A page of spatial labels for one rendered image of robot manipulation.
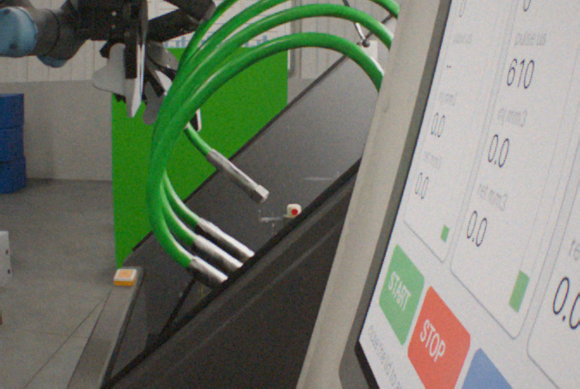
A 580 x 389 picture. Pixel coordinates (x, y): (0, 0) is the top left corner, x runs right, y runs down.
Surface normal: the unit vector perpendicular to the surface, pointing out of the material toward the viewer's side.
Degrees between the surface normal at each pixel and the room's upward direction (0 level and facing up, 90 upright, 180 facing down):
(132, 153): 90
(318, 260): 90
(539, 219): 76
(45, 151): 90
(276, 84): 90
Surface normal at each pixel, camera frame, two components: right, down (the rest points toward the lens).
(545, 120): -0.97, -0.24
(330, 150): 0.07, 0.16
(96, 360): 0.01, -0.99
